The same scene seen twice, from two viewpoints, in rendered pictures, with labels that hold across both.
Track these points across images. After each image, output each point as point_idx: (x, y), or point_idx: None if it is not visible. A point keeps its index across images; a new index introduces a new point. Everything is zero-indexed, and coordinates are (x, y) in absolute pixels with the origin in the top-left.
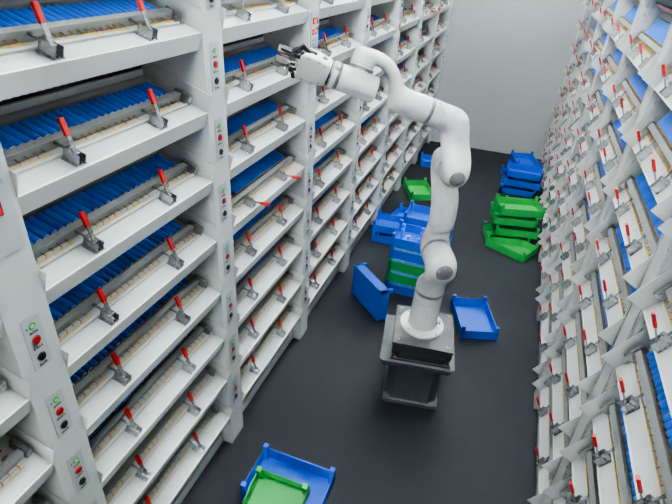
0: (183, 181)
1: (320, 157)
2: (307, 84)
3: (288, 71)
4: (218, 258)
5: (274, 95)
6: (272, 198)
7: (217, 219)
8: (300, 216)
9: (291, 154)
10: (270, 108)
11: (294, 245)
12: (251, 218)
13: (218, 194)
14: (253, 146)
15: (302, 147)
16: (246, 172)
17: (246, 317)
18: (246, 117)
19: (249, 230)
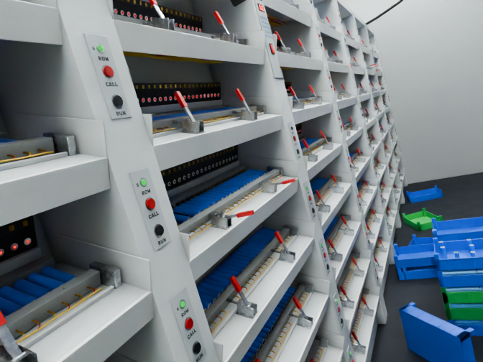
0: (31, 161)
1: (315, 172)
2: (269, 69)
3: (236, 37)
4: (165, 331)
5: (235, 103)
6: (261, 217)
7: (141, 243)
8: (312, 249)
9: (276, 166)
10: (231, 108)
11: (316, 294)
12: (230, 248)
13: (131, 188)
14: (201, 122)
15: (287, 153)
16: (215, 191)
17: None
18: (195, 113)
19: (239, 277)
